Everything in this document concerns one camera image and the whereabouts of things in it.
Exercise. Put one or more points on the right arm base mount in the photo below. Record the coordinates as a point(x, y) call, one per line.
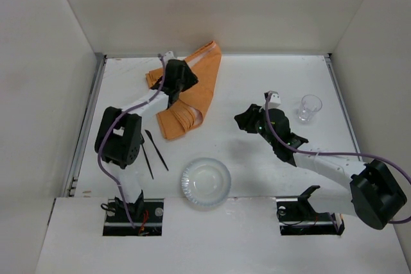
point(296, 216)

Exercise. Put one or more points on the clear plastic plate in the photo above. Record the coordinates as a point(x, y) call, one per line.
point(206, 182)

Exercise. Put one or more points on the black plastic fork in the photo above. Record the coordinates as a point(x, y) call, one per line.
point(147, 161)

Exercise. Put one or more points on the orange cloth napkin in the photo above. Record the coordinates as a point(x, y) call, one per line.
point(189, 111)

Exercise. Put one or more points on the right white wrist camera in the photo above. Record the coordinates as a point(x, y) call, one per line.
point(273, 99)

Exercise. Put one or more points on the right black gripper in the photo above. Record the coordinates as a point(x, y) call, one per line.
point(253, 120)

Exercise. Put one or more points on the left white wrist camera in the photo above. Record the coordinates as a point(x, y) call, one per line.
point(166, 57)

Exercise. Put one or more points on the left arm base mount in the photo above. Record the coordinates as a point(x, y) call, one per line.
point(147, 219)

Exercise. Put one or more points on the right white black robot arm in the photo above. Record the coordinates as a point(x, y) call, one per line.
point(367, 190)

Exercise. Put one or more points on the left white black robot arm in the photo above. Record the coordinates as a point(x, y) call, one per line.
point(119, 136)

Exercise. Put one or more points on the clear plastic cup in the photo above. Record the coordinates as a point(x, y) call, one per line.
point(309, 106)

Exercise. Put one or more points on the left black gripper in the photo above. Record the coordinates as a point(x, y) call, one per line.
point(185, 77)

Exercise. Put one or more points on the black plastic knife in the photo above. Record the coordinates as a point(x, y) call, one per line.
point(149, 134)

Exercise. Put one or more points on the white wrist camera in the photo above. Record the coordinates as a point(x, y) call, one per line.
point(166, 57)
point(273, 99)

